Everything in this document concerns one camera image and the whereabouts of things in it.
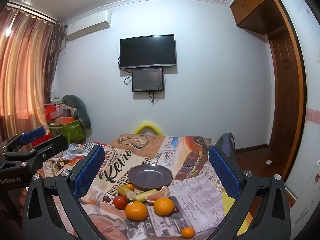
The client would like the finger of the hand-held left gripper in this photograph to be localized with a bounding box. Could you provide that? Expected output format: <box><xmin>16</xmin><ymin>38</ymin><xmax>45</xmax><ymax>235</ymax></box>
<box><xmin>0</xmin><ymin>127</ymin><xmax>47</xmax><ymax>157</ymax></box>
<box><xmin>0</xmin><ymin>134</ymin><xmax>69</xmax><ymax>173</ymax></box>

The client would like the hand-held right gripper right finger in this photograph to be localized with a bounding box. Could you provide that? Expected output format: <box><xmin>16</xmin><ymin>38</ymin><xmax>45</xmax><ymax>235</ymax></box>
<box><xmin>209</xmin><ymin>142</ymin><xmax>292</xmax><ymax>240</ymax></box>

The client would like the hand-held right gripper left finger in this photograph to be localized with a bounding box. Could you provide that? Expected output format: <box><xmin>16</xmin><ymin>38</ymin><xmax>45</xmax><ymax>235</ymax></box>
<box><xmin>22</xmin><ymin>145</ymin><xmax>105</xmax><ymax>240</ymax></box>

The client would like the banana piece with brown end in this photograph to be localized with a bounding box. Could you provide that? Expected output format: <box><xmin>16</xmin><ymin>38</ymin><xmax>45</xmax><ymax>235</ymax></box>
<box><xmin>117</xmin><ymin>185</ymin><xmax>137</xmax><ymax>201</ymax></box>

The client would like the red tomato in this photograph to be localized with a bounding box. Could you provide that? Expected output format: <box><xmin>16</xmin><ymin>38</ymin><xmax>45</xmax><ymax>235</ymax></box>
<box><xmin>113</xmin><ymin>195</ymin><xmax>129</xmax><ymax>210</ymax></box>

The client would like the yellow green banana piece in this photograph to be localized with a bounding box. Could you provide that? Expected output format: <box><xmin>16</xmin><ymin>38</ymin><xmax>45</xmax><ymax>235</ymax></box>
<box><xmin>135</xmin><ymin>189</ymin><xmax>158</xmax><ymax>203</ymax></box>

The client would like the dark grey plate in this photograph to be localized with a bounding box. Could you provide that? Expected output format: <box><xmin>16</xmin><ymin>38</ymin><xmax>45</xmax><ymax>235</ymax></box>
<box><xmin>128</xmin><ymin>165</ymin><xmax>173</xmax><ymax>190</ymax></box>

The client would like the large orange with sticker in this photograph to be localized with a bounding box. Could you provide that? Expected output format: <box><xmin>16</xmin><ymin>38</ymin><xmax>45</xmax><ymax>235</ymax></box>
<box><xmin>125</xmin><ymin>201</ymin><xmax>148</xmax><ymax>222</ymax></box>

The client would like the bread roll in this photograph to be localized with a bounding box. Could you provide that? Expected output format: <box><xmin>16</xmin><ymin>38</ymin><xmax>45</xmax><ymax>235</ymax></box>
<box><xmin>145</xmin><ymin>185</ymin><xmax>171</xmax><ymax>203</ymax></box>

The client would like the medium orange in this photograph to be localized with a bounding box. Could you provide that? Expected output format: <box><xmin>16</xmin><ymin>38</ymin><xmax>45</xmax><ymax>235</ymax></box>
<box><xmin>153</xmin><ymin>197</ymin><xmax>174</xmax><ymax>216</ymax></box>

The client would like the small orange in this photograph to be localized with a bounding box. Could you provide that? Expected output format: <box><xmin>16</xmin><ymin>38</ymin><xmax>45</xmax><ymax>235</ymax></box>
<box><xmin>181</xmin><ymin>227</ymin><xmax>195</xmax><ymax>239</ymax></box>

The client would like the green patterned bag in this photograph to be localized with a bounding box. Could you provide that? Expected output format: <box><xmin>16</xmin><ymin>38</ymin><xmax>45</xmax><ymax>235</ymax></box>
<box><xmin>49</xmin><ymin>120</ymin><xmax>87</xmax><ymax>143</ymax></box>

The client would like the light blue white cloth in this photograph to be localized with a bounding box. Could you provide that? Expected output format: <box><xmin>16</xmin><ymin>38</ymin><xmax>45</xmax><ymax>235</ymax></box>
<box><xmin>68</xmin><ymin>144</ymin><xmax>86</xmax><ymax>156</ymax></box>

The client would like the black white checkered cloth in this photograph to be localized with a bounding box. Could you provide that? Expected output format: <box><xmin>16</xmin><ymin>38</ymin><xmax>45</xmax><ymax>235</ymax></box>
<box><xmin>84</xmin><ymin>142</ymin><xmax>108</xmax><ymax>153</ymax></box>

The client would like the red packaging pile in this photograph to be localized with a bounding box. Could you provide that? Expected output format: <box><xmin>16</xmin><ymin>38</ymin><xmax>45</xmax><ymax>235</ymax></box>
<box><xmin>44</xmin><ymin>104</ymin><xmax>63</xmax><ymax>121</ymax></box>

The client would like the printed newspaper tablecloth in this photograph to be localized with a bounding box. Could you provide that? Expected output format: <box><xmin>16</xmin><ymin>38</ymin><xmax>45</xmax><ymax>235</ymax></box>
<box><xmin>37</xmin><ymin>134</ymin><xmax>253</xmax><ymax>240</ymax></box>

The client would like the dark blue bag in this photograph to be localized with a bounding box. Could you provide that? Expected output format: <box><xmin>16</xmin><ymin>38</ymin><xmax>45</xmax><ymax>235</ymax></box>
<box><xmin>220</xmin><ymin>132</ymin><xmax>237</xmax><ymax>160</ymax></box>

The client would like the grey plush toy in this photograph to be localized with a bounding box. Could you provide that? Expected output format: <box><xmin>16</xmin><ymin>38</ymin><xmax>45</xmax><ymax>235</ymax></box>
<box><xmin>62</xmin><ymin>94</ymin><xmax>92</xmax><ymax>129</ymax></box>

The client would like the orange pink curtain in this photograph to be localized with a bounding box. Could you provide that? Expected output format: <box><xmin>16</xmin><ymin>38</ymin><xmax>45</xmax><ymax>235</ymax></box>
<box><xmin>0</xmin><ymin>2</ymin><xmax>67</xmax><ymax>145</ymax></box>

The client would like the brown wooden door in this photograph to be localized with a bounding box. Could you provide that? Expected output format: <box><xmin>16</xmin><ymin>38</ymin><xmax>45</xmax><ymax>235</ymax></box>
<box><xmin>269</xmin><ymin>25</ymin><xmax>304</xmax><ymax>180</ymax></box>

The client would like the white air conditioner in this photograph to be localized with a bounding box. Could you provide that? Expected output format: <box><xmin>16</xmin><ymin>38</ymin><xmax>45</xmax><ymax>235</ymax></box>
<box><xmin>65</xmin><ymin>9</ymin><xmax>112</xmax><ymax>42</ymax></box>

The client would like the white sliding wardrobe door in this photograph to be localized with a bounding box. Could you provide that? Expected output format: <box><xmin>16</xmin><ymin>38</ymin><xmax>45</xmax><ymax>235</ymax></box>
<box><xmin>280</xmin><ymin>0</ymin><xmax>320</xmax><ymax>230</ymax></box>

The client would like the brown wooden overhead cabinet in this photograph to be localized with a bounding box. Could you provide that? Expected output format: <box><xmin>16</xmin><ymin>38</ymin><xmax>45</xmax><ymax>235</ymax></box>
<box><xmin>230</xmin><ymin>0</ymin><xmax>290</xmax><ymax>34</ymax></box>

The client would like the yellow foam ring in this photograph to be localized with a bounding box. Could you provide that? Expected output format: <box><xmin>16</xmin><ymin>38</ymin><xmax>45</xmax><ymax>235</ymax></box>
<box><xmin>134</xmin><ymin>122</ymin><xmax>164</xmax><ymax>136</ymax></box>

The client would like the small black wall monitor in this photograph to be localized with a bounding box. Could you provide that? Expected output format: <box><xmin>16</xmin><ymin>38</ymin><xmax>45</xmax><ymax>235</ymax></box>
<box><xmin>132</xmin><ymin>67</ymin><xmax>165</xmax><ymax>93</ymax></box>

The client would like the black wall television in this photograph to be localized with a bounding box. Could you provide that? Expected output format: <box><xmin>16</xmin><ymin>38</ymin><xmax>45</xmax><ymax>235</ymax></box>
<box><xmin>119</xmin><ymin>34</ymin><xmax>177</xmax><ymax>70</ymax></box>

